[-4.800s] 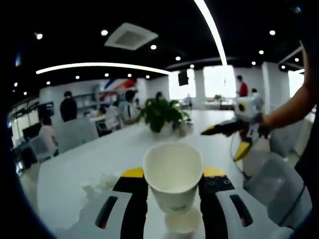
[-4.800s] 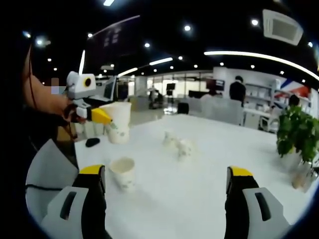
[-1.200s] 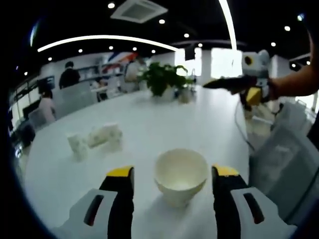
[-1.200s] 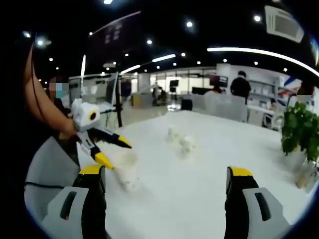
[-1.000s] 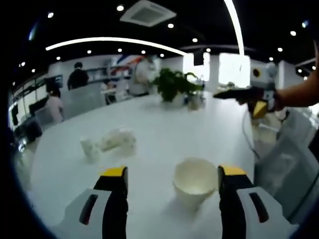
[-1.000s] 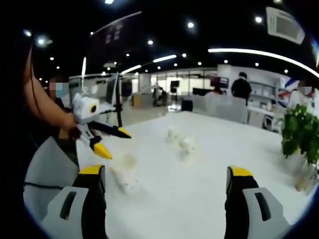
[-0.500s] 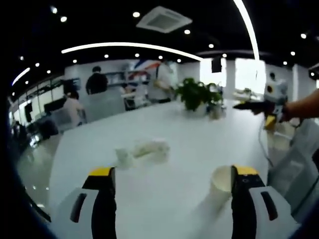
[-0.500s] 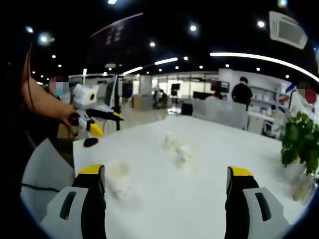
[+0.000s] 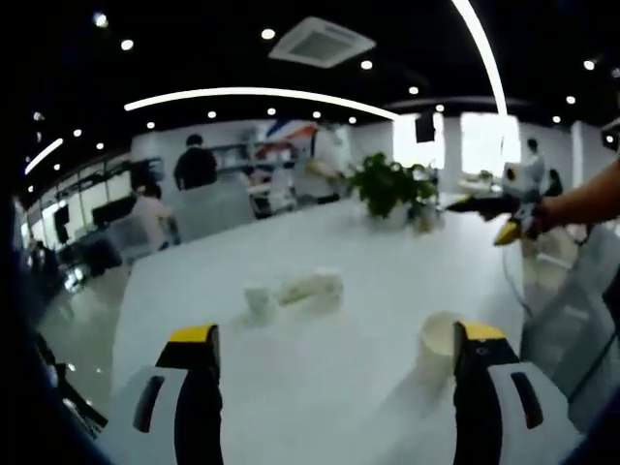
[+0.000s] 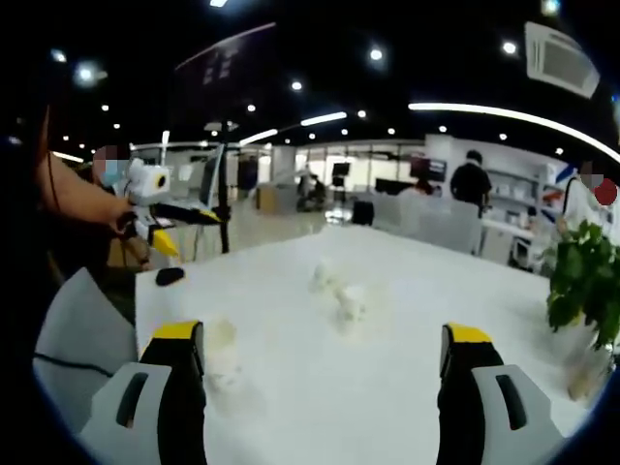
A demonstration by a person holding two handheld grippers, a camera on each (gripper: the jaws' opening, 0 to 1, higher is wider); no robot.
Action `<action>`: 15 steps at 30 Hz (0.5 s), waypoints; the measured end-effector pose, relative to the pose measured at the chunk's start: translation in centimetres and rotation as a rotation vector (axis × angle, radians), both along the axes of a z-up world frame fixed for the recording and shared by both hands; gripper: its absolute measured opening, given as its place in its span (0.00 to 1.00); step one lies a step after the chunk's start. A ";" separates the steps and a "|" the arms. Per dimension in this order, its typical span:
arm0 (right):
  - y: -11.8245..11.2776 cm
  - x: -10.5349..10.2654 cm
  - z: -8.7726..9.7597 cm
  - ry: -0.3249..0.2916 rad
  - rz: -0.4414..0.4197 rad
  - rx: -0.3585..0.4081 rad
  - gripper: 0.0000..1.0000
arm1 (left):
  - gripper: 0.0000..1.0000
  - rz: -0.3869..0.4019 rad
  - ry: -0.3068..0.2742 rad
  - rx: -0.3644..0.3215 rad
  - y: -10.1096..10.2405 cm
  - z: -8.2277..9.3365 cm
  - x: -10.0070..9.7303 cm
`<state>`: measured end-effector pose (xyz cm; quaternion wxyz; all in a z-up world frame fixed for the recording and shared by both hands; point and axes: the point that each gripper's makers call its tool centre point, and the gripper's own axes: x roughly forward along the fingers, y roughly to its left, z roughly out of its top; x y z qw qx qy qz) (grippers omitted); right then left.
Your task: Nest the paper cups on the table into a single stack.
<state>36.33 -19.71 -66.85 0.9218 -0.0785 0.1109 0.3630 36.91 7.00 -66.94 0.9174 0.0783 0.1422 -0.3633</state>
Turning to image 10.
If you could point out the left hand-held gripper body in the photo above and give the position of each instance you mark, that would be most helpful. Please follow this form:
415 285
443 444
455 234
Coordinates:
152 180

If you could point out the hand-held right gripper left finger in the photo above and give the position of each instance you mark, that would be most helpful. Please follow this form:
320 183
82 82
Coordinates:
145 412

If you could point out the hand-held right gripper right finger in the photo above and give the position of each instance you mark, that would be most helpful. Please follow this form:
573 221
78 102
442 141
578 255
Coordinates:
499 412

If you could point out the white paper cup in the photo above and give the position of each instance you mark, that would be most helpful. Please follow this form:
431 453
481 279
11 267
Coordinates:
223 353

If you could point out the pile of white paper cups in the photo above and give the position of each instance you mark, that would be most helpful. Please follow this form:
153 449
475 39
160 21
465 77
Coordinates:
349 305

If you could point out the person's left hand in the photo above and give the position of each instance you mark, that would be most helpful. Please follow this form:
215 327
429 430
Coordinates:
138 249

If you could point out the black computer mouse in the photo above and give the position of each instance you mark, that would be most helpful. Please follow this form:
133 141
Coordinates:
169 276

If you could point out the black stand pole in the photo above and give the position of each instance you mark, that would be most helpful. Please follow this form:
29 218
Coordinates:
224 218

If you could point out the short ceiling light strip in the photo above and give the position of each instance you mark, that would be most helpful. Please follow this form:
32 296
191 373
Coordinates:
323 119
259 137
165 140

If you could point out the grey monitor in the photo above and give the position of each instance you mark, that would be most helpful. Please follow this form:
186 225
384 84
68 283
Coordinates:
210 176

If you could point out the brown cardboard box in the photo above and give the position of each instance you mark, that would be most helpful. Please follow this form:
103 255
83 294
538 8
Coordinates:
266 198

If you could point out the small glass jar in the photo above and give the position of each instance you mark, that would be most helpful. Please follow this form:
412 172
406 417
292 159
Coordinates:
588 375

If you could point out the grey chair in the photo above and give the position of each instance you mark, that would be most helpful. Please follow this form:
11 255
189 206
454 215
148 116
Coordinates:
82 319

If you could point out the white table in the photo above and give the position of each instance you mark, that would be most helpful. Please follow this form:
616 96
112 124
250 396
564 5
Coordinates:
339 387

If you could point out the black screen on stand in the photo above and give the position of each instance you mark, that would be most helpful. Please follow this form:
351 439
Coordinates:
340 172

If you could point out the green potted plant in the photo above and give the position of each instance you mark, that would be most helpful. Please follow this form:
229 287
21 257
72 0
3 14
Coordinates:
581 271

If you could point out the grey partition panel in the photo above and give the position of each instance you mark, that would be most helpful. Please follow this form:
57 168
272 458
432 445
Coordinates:
436 225

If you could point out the black desk monitor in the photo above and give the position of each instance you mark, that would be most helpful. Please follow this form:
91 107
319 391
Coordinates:
392 186

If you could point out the white shelf unit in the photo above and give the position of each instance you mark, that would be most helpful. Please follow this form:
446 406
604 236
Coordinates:
513 191

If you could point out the group of round ceiling spotlights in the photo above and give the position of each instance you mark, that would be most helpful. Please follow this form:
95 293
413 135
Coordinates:
376 54

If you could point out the long curved ceiling light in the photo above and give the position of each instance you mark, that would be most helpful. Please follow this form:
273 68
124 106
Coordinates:
484 110

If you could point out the white ceiling air vent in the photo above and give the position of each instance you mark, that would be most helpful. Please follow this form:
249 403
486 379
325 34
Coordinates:
562 60

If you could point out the dark wall screen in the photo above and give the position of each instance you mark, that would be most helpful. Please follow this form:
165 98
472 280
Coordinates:
428 168

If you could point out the red blue striped wall banner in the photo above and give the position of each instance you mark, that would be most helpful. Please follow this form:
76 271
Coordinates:
563 170

